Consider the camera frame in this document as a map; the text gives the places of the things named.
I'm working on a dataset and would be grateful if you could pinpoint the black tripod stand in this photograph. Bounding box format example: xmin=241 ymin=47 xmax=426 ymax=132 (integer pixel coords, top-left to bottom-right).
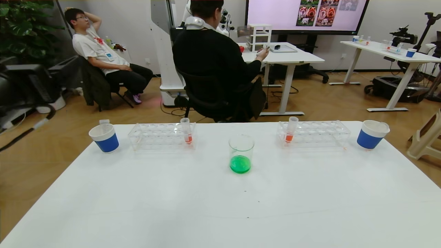
xmin=413 ymin=12 xmax=441 ymax=52

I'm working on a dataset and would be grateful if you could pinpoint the black office chair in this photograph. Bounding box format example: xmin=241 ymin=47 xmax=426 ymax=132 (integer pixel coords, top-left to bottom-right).
xmin=176 ymin=67 xmax=266 ymax=123

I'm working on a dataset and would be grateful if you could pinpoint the person in white t-shirt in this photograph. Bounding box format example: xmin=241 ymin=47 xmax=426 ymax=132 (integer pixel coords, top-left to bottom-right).
xmin=65 ymin=8 xmax=153 ymax=104

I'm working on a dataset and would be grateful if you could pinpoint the white plant pot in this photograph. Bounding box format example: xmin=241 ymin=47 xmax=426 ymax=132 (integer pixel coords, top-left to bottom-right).
xmin=34 ymin=96 xmax=66 ymax=114

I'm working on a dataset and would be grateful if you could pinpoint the green leafy plant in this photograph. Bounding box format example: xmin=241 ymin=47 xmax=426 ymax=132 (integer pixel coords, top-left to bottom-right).
xmin=0 ymin=0 xmax=64 ymax=68

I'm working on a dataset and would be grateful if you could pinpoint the white drawer organizer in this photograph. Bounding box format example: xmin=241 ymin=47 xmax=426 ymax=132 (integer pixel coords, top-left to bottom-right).
xmin=247 ymin=23 xmax=273 ymax=52

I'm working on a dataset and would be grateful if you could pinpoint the dark green jacket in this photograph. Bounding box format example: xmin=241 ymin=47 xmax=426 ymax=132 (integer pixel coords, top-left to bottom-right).
xmin=79 ymin=54 xmax=112 ymax=111

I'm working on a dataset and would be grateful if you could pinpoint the black folding chair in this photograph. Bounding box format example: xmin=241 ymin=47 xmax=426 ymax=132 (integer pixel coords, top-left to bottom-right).
xmin=98 ymin=83 xmax=135 ymax=111

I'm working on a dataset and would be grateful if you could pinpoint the person in black sweater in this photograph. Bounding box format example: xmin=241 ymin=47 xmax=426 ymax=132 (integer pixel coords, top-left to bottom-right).
xmin=172 ymin=0 xmax=270 ymax=123

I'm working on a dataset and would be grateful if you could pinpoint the white robot column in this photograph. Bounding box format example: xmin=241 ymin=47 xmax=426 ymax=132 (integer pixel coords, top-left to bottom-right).
xmin=151 ymin=0 xmax=188 ymax=107

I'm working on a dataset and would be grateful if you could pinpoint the black camera rig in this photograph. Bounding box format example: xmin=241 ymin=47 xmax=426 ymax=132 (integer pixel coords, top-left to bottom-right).
xmin=389 ymin=25 xmax=418 ymax=47

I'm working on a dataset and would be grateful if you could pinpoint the test tube with orange liquid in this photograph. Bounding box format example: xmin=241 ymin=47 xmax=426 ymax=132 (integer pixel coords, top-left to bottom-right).
xmin=285 ymin=116 xmax=299 ymax=143
xmin=180 ymin=117 xmax=193 ymax=145

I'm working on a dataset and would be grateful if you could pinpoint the grey tablet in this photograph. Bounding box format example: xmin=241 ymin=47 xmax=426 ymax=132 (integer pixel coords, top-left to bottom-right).
xmin=269 ymin=45 xmax=297 ymax=53

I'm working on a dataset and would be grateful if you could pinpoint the white standing desk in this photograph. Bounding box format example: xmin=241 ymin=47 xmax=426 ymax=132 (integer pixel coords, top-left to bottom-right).
xmin=236 ymin=42 xmax=325 ymax=116
xmin=340 ymin=40 xmax=441 ymax=112

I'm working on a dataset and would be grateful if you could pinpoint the clear acrylic test tube rack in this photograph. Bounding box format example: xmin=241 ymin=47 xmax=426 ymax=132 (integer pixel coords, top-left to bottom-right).
xmin=128 ymin=122 xmax=197 ymax=151
xmin=277 ymin=121 xmax=352 ymax=149

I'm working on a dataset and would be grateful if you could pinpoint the clear glass beaker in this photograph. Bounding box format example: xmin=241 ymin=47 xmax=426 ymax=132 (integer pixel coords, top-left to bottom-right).
xmin=229 ymin=134 xmax=255 ymax=174

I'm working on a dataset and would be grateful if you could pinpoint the large wall display screen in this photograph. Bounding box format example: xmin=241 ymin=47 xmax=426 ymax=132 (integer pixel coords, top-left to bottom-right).
xmin=245 ymin=0 xmax=370 ymax=35

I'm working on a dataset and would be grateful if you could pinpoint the blue paper cup white rim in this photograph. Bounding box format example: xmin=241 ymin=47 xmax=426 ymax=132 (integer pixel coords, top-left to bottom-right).
xmin=88 ymin=123 xmax=120 ymax=153
xmin=357 ymin=120 xmax=391 ymax=150

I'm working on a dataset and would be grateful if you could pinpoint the white neck massager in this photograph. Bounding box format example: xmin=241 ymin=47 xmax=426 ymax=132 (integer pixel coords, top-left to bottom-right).
xmin=184 ymin=16 xmax=206 ymax=30

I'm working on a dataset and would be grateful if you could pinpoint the black display stand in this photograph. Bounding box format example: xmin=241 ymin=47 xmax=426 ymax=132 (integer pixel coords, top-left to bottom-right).
xmin=267 ymin=34 xmax=329 ymax=85

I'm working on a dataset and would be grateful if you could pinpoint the test tube with blue liquid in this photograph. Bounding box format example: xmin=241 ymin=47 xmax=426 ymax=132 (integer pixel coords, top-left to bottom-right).
xmin=99 ymin=119 xmax=112 ymax=136

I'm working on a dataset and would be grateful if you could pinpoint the beige plastic stool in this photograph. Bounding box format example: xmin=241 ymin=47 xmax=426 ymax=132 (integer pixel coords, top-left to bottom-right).
xmin=407 ymin=109 xmax=441 ymax=161

